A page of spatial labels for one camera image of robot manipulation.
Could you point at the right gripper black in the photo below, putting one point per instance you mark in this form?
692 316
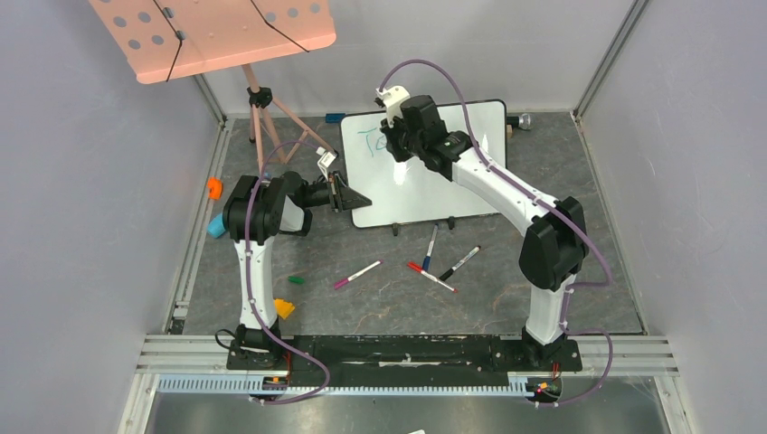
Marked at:
394 138

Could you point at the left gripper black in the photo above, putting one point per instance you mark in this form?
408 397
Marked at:
342 196

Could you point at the white whiteboard black frame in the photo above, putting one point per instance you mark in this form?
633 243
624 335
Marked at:
408 192

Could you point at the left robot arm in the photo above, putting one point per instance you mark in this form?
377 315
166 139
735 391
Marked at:
257 211

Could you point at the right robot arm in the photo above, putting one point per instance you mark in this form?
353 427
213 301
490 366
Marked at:
553 249

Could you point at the magenta capped whiteboard marker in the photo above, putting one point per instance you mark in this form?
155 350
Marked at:
339 284

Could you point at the red capped whiteboard marker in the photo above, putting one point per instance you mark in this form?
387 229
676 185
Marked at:
429 276

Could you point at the blue capped whiteboard marker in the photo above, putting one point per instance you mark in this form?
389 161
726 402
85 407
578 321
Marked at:
427 257

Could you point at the black capped whiteboard marker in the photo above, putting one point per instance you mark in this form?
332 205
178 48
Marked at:
448 273

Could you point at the blue lego brick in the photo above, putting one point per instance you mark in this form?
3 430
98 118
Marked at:
334 117

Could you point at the yellow stepped block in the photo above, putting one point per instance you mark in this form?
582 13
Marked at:
284 309

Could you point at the black microphone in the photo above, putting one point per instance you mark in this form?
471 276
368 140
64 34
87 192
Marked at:
522 121

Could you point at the orange piece left edge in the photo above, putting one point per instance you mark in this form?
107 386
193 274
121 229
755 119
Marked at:
215 188

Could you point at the blue cylinder tube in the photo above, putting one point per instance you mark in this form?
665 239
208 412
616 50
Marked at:
216 227

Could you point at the pink music stand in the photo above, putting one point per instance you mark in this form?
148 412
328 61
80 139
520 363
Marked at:
166 40

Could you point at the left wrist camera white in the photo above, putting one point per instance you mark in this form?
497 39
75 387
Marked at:
326 159

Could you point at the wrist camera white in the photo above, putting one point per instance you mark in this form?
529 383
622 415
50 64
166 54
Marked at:
391 99
326 159

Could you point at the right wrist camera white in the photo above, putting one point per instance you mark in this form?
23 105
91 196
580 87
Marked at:
391 99

